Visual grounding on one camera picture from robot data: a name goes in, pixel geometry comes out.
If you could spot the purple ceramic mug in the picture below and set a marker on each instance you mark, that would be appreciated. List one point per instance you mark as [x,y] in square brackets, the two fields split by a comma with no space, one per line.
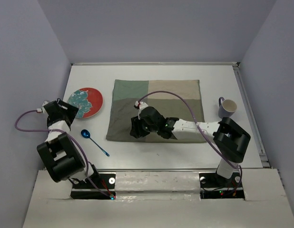
[227,107]

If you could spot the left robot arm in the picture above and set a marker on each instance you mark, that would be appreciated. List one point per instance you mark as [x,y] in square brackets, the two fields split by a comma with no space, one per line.
[63,158]

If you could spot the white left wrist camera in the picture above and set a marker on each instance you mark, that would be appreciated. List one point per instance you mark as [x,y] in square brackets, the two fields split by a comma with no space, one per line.
[42,110]

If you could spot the red floral plate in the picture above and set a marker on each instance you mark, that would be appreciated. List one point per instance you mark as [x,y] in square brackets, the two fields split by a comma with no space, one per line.
[88,101]

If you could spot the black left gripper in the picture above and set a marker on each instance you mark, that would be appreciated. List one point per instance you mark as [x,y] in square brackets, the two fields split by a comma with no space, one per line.
[71,110]

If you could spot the blue metallic spoon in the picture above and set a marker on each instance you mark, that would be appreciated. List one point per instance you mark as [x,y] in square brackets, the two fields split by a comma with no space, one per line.
[86,134]

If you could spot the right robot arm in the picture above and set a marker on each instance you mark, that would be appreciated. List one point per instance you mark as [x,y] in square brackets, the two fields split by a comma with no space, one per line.
[226,136]

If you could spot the green patchwork cloth placemat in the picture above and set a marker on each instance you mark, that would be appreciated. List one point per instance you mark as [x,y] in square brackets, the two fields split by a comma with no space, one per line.
[172,98]

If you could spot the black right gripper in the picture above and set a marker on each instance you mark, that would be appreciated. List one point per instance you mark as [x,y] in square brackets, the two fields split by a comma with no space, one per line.
[136,130]

